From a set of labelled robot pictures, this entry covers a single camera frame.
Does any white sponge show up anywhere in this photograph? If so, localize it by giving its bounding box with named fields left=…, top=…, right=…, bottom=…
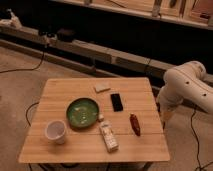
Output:
left=94, top=84, right=110, bottom=93

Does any black cable right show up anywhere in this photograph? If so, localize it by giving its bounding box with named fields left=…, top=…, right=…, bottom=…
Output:
left=190, top=107, right=213, bottom=171

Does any wooden table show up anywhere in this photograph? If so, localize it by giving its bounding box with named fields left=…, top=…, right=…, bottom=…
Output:
left=19, top=77, right=170, bottom=163

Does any green plate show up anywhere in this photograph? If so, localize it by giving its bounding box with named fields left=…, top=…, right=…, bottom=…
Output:
left=66, top=98, right=99, bottom=129

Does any black phone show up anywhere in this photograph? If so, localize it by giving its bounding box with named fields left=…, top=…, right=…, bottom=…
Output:
left=110, top=93, right=123, bottom=112

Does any black floor cable left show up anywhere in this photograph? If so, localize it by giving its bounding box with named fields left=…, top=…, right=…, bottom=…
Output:
left=0, top=46, right=47, bottom=75

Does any white cloth on ledge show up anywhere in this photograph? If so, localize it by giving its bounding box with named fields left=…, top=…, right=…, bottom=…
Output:
left=0, top=9, right=22, bottom=29

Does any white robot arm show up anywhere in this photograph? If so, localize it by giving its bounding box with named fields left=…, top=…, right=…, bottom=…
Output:
left=156, top=61, right=213, bottom=123

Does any red pepper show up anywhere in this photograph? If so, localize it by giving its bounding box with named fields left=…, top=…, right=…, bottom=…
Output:
left=130, top=114, right=141, bottom=136

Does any white plastic cup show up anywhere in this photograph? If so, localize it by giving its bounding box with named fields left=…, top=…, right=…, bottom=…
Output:
left=45, top=120, right=66, bottom=144

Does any black box on ledge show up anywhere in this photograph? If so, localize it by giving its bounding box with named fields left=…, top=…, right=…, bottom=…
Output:
left=57, top=29, right=75, bottom=42

